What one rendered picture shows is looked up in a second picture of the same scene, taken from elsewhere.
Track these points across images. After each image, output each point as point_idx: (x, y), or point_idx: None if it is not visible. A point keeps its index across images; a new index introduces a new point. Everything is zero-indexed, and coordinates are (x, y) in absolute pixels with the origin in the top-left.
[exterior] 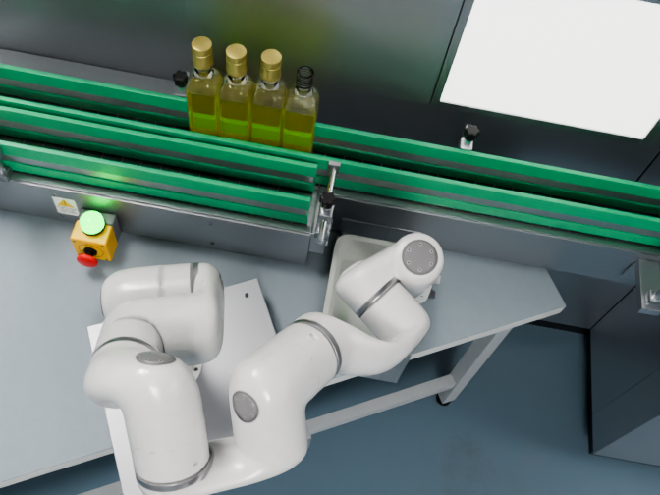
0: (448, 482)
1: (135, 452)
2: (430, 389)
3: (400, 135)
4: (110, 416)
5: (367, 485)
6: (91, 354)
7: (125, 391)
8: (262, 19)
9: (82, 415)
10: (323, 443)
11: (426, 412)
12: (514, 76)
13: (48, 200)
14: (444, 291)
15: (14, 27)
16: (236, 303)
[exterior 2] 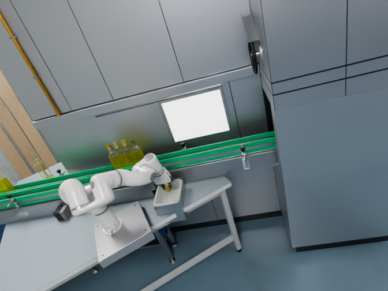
0: (246, 276)
1: (68, 202)
2: (224, 241)
3: None
4: (96, 243)
5: (217, 286)
6: None
7: (62, 185)
8: (125, 137)
9: (92, 249)
10: (200, 276)
11: (234, 256)
12: (186, 126)
13: None
14: (194, 190)
15: (77, 167)
16: (131, 208)
